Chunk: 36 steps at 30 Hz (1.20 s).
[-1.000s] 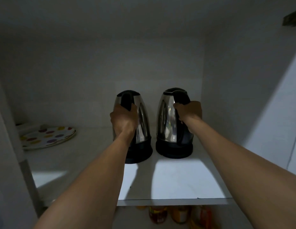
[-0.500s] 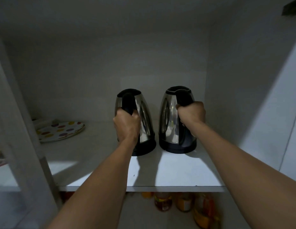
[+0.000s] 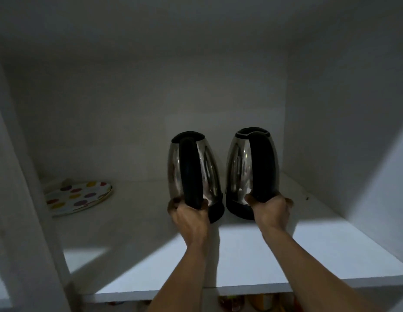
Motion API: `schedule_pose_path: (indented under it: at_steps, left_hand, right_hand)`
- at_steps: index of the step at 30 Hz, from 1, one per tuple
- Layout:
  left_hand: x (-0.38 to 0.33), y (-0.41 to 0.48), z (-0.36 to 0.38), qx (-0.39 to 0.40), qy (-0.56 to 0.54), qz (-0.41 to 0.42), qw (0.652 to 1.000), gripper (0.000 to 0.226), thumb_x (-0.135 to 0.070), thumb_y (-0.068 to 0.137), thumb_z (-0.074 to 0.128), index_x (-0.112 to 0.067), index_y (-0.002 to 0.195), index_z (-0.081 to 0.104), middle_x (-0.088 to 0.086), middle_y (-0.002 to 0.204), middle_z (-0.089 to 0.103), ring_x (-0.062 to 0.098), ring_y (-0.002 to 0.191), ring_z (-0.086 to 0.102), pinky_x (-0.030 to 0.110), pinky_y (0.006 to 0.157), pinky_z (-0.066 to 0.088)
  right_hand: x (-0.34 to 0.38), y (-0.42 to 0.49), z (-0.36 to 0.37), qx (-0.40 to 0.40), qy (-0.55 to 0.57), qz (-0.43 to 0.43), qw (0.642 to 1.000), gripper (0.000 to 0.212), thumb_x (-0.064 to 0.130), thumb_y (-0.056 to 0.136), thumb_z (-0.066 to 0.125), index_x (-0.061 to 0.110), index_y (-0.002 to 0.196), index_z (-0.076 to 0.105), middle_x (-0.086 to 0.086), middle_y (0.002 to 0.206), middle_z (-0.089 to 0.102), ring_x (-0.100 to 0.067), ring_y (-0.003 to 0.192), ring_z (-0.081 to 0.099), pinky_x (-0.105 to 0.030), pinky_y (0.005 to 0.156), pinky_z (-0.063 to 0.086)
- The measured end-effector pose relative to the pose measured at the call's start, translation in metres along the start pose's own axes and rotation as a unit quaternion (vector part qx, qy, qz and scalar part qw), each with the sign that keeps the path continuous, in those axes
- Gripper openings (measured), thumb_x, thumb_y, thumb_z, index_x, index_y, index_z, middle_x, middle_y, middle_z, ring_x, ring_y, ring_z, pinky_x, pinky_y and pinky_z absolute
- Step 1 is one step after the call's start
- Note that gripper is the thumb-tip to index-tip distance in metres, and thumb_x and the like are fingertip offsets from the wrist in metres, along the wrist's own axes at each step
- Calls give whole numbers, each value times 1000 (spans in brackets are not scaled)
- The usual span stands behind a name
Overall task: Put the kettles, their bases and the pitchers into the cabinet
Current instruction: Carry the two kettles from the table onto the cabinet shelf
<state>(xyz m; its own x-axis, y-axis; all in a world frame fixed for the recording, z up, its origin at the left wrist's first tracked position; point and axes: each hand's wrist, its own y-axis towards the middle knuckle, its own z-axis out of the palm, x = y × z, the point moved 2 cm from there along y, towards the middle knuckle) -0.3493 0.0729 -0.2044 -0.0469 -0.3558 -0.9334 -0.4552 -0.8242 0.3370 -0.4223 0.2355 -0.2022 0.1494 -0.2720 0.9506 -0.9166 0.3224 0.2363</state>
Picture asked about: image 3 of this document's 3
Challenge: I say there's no person's left hand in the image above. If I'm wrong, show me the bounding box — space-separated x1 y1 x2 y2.
167 197 211 247

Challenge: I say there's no person's right hand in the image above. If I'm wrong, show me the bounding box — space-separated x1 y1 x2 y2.
244 194 294 236

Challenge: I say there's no steel kettle with black handle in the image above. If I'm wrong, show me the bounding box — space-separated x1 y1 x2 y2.
167 131 225 224
225 127 281 221

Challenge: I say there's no person's right forearm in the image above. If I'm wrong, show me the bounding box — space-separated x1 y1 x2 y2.
262 229 374 312

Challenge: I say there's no person's left forearm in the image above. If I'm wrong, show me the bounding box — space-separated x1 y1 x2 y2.
149 236 211 312

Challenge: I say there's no orange jar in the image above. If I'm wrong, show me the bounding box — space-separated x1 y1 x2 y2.
248 293 277 312

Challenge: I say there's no white cupboard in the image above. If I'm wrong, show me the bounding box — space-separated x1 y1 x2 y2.
0 0 403 312

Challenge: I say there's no white polka dot plate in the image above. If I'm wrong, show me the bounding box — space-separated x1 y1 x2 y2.
43 181 114 218

